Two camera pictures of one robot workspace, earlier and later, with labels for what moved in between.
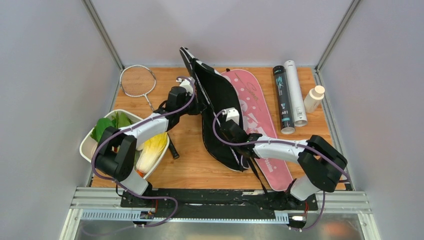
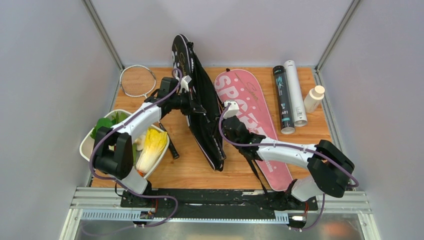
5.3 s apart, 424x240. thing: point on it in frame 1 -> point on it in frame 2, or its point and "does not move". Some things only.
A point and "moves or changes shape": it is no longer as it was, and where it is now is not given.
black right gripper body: (225, 138) does not move
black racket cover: (214, 94) moves or changes shape
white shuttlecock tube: (299, 116) does not move
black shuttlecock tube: (283, 101) does not move
